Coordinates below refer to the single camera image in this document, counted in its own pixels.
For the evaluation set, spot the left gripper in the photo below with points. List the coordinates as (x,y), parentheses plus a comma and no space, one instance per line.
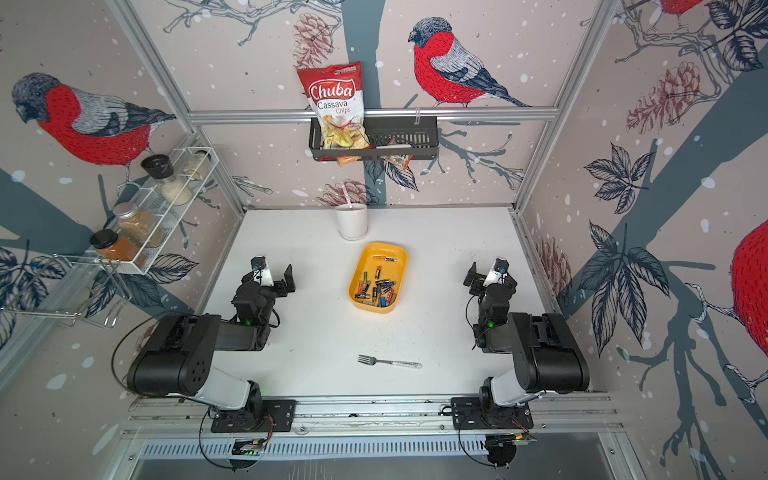
(282,283)

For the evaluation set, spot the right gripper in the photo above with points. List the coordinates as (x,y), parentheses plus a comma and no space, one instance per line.
(474,279)

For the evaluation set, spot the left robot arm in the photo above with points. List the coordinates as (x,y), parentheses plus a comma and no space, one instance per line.
(177,359)

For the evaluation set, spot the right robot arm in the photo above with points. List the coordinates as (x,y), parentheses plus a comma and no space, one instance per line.
(544,353)

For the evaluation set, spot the yellow plastic storage tray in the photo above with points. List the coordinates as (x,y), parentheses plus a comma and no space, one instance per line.
(385,279)

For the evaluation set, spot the white cup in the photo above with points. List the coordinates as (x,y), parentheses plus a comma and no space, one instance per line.
(352,221)

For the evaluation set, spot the silver fork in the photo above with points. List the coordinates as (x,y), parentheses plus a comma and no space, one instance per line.
(372,361)

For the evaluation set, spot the pink straw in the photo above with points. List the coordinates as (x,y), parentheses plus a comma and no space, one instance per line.
(346,196)

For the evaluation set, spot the pale lid spice jar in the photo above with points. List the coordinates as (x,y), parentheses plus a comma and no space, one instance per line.
(198,166)

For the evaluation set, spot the silver lid spice jar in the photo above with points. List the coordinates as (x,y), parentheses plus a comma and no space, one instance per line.
(138,225)

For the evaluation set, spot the black lid spice jar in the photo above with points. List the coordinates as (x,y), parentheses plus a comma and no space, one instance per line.
(173,189)

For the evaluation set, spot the orange spice jar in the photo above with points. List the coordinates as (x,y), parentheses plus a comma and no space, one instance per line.
(112,246)

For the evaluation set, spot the red cassava chips bag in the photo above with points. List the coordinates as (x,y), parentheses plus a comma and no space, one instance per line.
(335,94)

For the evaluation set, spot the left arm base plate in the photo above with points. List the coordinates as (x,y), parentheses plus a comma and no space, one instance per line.
(274,416)

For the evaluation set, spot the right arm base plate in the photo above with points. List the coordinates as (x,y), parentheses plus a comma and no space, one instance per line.
(467,413)

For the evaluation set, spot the white wire spice rack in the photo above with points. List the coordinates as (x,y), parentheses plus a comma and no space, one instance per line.
(167,216)

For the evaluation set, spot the black wire wall basket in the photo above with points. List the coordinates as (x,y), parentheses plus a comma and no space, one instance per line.
(416,137)

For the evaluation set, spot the chrome wire hook rack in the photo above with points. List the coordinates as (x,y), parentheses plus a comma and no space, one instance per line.
(61,288)

